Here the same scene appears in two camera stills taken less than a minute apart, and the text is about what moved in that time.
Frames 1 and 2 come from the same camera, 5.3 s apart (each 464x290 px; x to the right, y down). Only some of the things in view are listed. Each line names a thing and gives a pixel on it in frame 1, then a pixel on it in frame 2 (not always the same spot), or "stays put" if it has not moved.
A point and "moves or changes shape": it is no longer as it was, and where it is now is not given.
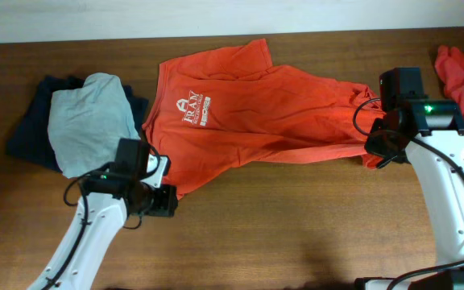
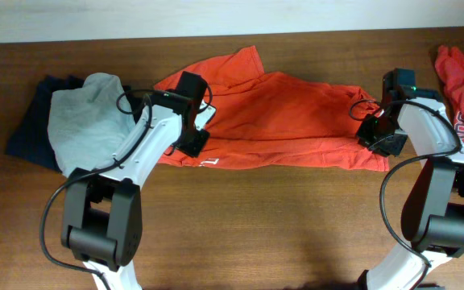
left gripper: [167, 202] to [196, 147]
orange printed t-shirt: [230, 105] moves or changes shape
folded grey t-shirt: [85, 122] stays put
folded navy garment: [30, 139] stays put
